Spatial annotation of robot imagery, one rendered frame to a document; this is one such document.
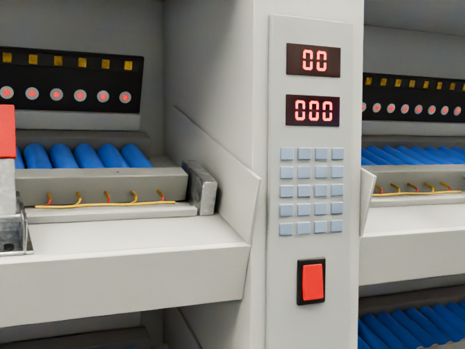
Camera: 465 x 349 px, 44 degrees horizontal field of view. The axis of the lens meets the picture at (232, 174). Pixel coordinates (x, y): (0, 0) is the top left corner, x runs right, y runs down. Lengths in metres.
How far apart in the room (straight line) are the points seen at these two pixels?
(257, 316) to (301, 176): 0.10
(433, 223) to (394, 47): 0.29
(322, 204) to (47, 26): 0.30
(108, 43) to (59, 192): 0.20
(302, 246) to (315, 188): 0.04
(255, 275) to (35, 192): 0.17
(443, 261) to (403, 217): 0.05
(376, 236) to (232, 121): 0.14
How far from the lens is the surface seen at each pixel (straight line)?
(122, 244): 0.39
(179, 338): 0.57
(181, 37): 0.55
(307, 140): 0.43
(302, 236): 0.43
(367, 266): 0.48
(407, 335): 0.67
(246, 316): 0.43
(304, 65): 0.43
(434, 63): 0.79
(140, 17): 0.60
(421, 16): 0.69
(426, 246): 0.51
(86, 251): 0.38
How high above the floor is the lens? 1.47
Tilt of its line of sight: 3 degrees down
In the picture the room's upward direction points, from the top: straight up
